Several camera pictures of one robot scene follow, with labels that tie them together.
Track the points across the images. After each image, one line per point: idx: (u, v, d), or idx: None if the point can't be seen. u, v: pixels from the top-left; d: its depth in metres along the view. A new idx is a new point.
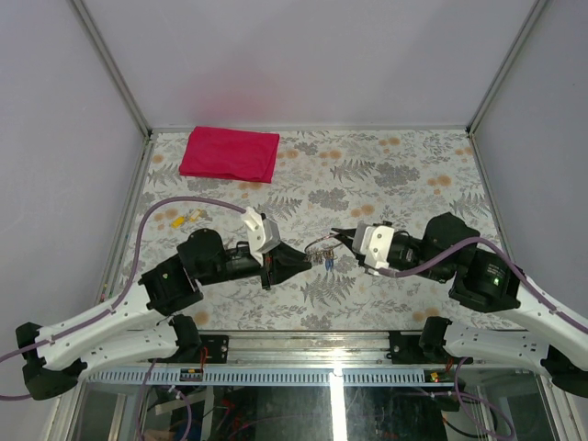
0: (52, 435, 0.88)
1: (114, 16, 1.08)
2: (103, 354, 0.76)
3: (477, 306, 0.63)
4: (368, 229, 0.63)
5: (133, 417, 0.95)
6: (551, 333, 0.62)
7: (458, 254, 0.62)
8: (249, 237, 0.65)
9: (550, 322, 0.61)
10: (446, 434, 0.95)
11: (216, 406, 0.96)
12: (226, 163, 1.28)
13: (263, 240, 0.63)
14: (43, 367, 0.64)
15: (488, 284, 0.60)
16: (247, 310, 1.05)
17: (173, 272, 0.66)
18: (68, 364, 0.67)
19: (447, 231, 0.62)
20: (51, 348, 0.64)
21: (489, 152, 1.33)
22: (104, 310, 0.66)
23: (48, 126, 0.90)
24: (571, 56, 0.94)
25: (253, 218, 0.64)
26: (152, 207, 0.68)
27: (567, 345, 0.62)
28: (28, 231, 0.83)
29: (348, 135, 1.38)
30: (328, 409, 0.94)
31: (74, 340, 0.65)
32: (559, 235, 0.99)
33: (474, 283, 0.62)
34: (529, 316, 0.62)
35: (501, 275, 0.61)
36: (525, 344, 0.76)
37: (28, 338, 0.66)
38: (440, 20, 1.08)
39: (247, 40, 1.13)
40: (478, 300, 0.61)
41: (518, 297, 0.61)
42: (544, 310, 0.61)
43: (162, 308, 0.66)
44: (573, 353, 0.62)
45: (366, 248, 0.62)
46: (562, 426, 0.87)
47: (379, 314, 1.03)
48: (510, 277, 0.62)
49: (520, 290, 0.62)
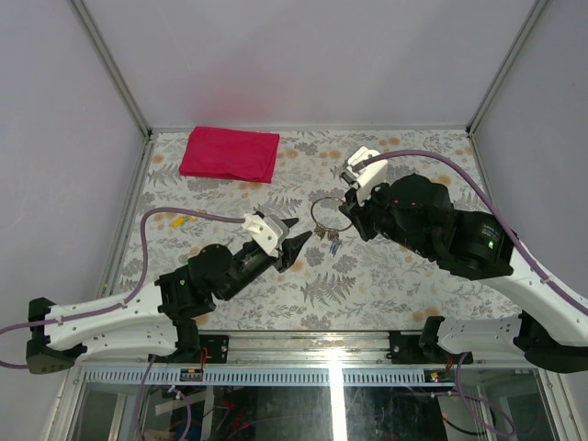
0: (52, 435, 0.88)
1: (113, 16, 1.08)
2: (103, 342, 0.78)
3: (469, 272, 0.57)
4: (363, 149, 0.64)
5: (133, 417, 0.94)
6: (540, 305, 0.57)
7: (428, 214, 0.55)
8: (258, 242, 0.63)
9: (540, 290, 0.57)
10: (446, 434, 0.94)
11: (216, 406, 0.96)
12: (226, 163, 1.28)
13: (275, 237, 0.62)
14: (46, 345, 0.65)
15: (482, 246, 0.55)
16: (248, 310, 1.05)
17: (188, 281, 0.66)
18: (68, 346, 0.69)
19: (411, 190, 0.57)
20: (57, 329, 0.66)
21: (489, 152, 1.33)
22: (116, 304, 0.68)
23: (49, 128, 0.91)
24: (571, 55, 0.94)
25: (254, 222, 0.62)
26: (155, 209, 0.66)
27: (551, 319, 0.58)
28: (28, 229, 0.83)
29: (348, 135, 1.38)
30: (328, 409, 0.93)
31: (81, 326, 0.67)
32: (559, 234, 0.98)
33: (462, 246, 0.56)
34: (520, 285, 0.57)
35: (495, 237, 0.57)
36: (501, 327, 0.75)
37: (37, 314, 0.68)
38: (439, 21, 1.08)
39: (246, 41, 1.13)
40: (468, 265, 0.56)
41: (512, 263, 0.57)
42: (535, 278, 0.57)
43: (171, 313, 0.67)
44: (555, 326, 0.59)
45: (355, 162, 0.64)
46: (562, 426, 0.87)
47: (379, 314, 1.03)
48: (500, 239, 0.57)
49: (514, 256, 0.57)
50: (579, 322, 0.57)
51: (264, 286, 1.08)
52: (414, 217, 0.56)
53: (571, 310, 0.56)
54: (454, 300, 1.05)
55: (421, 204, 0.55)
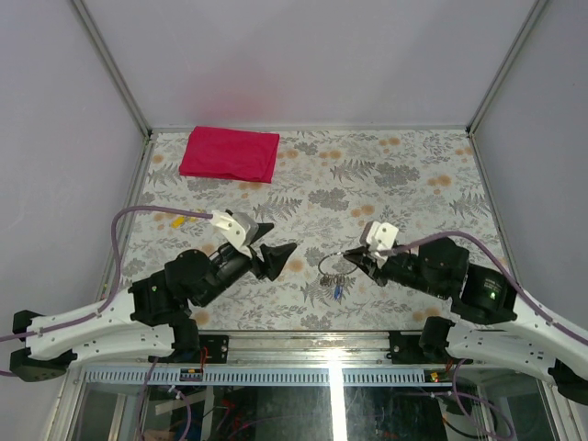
0: (52, 435, 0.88)
1: (113, 16, 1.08)
2: (94, 347, 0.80)
3: (476, 320, 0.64)
4: (374, 222, 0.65)
5: (133, 417, 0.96)
6: (551, 343, 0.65)
7: (450, 271, 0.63)
8: (228, 237, 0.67)
9: (547, 332, 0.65)
10: (446, 434, 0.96)
11: (216, 406, 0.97)
12: (226, 163, 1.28)
13: (243, 232, 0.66)
14: (28, 356, 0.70)
15: (485, 298, 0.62)
16: (248, 310, 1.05)
17: (161, 286, 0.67)
18: (54, 356, 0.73)
19: (437, 250, 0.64)
20: (38, 340, 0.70)
21: (489, 152, 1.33)
22: (90, 313, 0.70)
23: (48, 127, 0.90)
24: (571, 55, 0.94)
25: (223, 219, 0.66)
26: (127, 210, 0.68)
27: (564, 354, 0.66)
28: (28, 229, 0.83)
29: (348, 135, 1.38)
30: (328, 409, 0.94)
31: (59, 337, 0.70)
32: (559, 233, 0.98)
33: (471, 297, 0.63)
34: (526, 328, 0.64)
35: (499, 288, 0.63)
36: (531, 352, 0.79)
37: (21, 325, 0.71)
38: (439, 20, 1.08)
39: (246, 41, 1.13)
40: (476, 314, 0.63)
41: (515, 310, 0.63)
42: (541, 322, 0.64)
43: (144, 320, 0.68)
44: (568, 359, 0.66)
45: (371, 239, 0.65)
46: (562, 426, 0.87)
47: (378, 314, 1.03)
48: (506, 290, 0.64)
49: (517, 303, 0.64)
50: None
51: (264, 286, 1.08)
52: (439, 272, 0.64)
53: (580, 345, 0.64)
54: None
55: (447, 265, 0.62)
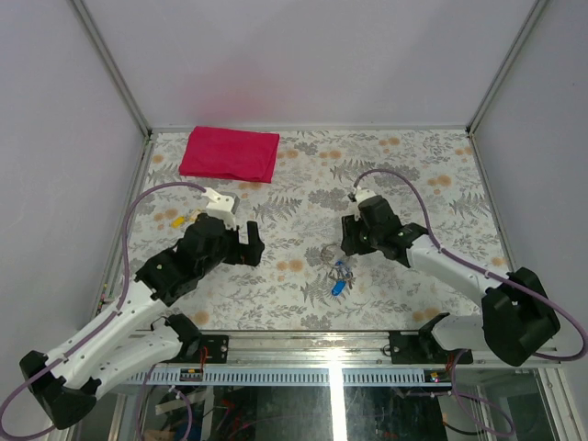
0: (52, 435, 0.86)
1: (112, 17, 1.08)
2: (113, 367, 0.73)
3: (392, 255, 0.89)
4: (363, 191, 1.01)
5: (133, 418, 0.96)
6: (452, 274, 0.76)
7: (368, 213, 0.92)
8: (218, 206, 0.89)
9: (436, 257, 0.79)
10: (446, 434, 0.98)
11: (216, 406, 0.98)
12: (226, 163, 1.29)
13: (231, 197, 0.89)
14: (63, 385, 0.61)
15: (396, 236, 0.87)
16: (247, 310, 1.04)
17: (165, 262, 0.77)
18: (84, 381, 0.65)
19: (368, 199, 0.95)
20: (65, 366, 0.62)
21: (489, 152, 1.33)
22: (110, 314, 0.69)
23: (48, 127, 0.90)
24: (572, 55, 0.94)
25: (214, 193, 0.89)
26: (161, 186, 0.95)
27: (456, 281, 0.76)
28: (28, 230, 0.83)
29: (348, 135, 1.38)
30: (328, 409, 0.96)
31: (88, 351, 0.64)
32: (559, 233, 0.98)
33: (388, 237, 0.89)
34: (421, 253, 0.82)
35: (410, 231, 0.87)
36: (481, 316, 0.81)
37: (34, 366, 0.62)
38: (440, 20, 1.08)
39: (246, 40, 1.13)
40: (390, 249, 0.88)
41: (416, 242, 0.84)
42: (434, 250, 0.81)
43: (164, 296, 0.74)
44: (460, 287, 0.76)
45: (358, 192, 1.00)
46: (562, 426, 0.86)
47: (379, 314, 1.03)
48: (418, 233, 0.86)
49: (423, 239, 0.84)
50: (472, 277, 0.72)
51: (264, 286, 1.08)
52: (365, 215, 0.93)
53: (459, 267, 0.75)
54: (454, 300, 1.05)
55: (366, 206, 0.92)
